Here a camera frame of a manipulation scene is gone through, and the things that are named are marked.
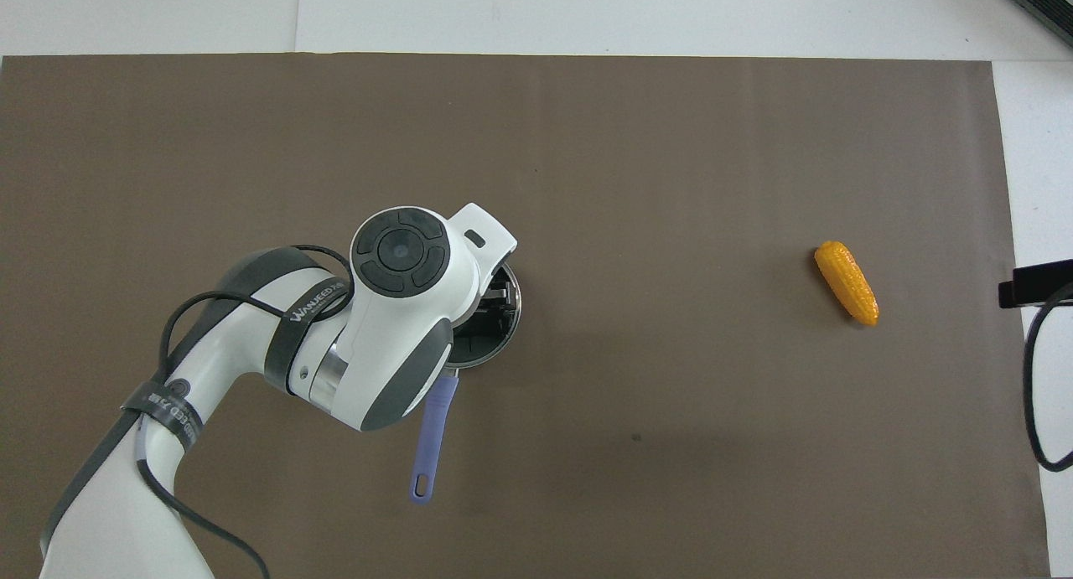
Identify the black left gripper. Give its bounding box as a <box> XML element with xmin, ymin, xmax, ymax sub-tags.
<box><xmin>474</xmin><ymin>266</ymin><xmax>515</xmax><ymax>313</ymax></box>

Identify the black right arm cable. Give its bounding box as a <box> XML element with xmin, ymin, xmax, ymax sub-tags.
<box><xmin>1022</xmin><ymin>282</ymin><xmax>1073</xmax><ymax>473</ymax></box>

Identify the brown table mat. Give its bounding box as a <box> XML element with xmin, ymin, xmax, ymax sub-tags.
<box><xmin>0</xmin><ymin>54</ymin><xmax>1050</xmax><ymax>579</ymax></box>

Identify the yellow toy corn cob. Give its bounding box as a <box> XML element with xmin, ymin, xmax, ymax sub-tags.
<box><xmin>814</xmin><ymin>240</ymin><xmax>880</xmax><ymax>328</ymax></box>

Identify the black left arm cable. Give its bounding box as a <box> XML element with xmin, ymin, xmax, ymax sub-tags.
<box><xmin>134</xmin><ymin>244</ymin><xmax>355</xmax><ymax>579</ymax></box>

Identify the dark pot with lavender handle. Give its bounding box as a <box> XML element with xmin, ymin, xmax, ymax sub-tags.
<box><xmin>409</xmin><ymin>261</ymin><xmax>522</xmax><ymax>504</ymax></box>

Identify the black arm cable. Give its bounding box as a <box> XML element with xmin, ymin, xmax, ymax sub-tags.
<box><xmin>134</xmin><ymin>244</ymin><xmax>355</xmax><ymax>579</ymax></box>
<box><xmin>1022</xmin><ymin>282</ymin><xmax>1073</xmax><ymax>473</ymax></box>

